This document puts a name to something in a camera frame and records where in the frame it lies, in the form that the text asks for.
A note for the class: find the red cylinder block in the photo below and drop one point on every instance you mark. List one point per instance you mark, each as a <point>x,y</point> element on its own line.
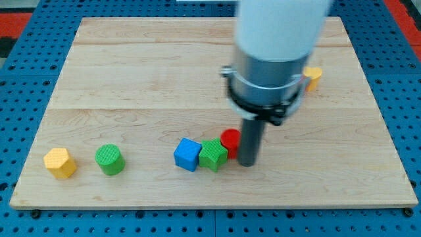
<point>230,139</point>

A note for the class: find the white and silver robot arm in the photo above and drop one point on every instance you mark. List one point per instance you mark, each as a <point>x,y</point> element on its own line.
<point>273,40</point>

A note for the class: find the green star block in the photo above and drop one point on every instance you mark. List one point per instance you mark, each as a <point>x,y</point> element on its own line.
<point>213,154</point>

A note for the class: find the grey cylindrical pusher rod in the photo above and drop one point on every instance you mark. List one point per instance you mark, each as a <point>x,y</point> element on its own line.
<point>249,145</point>

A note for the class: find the blue cube block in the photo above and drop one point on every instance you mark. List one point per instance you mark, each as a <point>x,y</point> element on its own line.
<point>186,155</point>

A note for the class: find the wooden board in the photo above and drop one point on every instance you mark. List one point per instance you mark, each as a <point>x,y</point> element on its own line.
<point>143,84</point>

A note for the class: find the green cylinder block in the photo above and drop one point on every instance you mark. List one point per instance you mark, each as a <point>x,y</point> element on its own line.
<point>109,159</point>

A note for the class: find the yellow heart block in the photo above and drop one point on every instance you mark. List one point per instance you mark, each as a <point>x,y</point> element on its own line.
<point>315,74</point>

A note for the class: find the yellow hexagon block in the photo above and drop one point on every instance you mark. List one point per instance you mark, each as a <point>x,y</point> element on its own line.
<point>59,162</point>

